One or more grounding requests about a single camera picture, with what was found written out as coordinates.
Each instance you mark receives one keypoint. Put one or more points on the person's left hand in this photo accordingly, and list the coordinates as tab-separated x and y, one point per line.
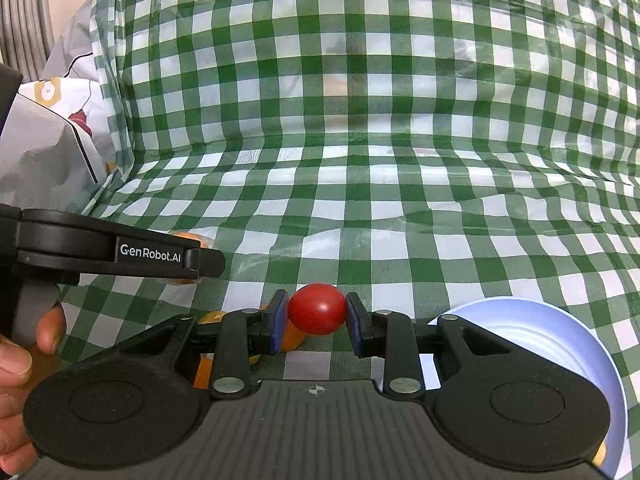
15	390

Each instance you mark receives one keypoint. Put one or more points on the grey printed blanket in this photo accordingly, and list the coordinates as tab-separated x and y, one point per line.
50	160

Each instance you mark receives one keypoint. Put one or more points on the green checked tablecloth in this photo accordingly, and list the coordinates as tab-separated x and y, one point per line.
400	110

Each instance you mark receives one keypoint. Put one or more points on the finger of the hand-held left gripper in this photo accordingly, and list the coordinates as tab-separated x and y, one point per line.
212	264

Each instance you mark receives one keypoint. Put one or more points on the blue plate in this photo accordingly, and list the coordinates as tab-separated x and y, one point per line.
550	340

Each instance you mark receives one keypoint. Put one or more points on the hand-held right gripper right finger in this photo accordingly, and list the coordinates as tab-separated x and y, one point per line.
354	327

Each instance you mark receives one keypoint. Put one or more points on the grey ribbed panel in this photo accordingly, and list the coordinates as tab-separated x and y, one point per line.
22	5

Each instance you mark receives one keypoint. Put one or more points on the red cherry tomato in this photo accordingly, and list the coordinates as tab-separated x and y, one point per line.
316	309

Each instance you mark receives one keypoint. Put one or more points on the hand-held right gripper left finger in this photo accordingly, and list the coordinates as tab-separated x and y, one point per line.
277	322

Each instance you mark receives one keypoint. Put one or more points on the dark object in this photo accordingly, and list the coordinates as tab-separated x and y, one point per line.
9	97

